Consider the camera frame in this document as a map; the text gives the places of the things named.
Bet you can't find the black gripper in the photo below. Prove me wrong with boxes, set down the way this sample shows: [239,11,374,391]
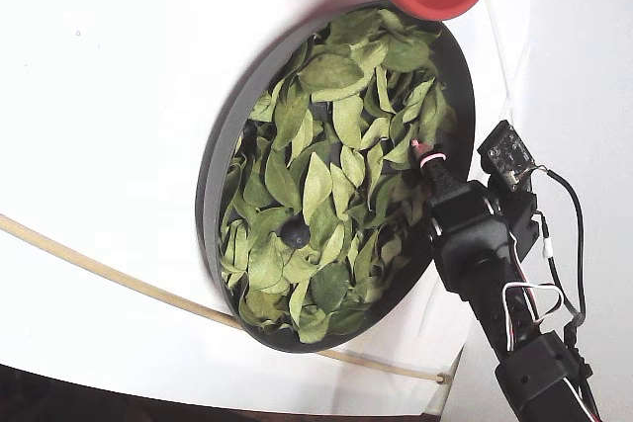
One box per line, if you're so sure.
[409,138,514,295]

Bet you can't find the grey round bowl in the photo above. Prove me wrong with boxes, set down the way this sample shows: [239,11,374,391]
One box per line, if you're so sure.
[194,0,477,355]

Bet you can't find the pile of green leaves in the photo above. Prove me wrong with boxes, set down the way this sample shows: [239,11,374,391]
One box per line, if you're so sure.
[217,7,459,345]

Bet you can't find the dark blueberry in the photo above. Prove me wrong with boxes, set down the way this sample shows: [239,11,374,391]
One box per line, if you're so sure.
[279,221,312,251]

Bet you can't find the pink rubber band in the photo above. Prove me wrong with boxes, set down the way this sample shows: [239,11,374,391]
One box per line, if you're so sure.
[417,150,446,169]

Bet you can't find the beige rubber tube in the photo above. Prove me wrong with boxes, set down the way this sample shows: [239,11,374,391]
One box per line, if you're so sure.
[0,212,106,386]

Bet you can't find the bare camera circuit board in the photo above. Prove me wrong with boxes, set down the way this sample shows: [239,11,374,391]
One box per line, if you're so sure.
[477,119,539,191]

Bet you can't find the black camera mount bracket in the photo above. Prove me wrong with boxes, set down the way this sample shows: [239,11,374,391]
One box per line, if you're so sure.
[492,177,541,261]

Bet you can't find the black camera cable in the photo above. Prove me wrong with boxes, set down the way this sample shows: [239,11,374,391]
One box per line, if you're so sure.
[533,164,594,379]

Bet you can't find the thin white cable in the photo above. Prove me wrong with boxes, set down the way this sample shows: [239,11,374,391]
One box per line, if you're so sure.
[484,0,518,122]

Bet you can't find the white red black servo wires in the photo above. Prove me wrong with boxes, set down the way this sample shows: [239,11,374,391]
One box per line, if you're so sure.
[499,238,565,352]

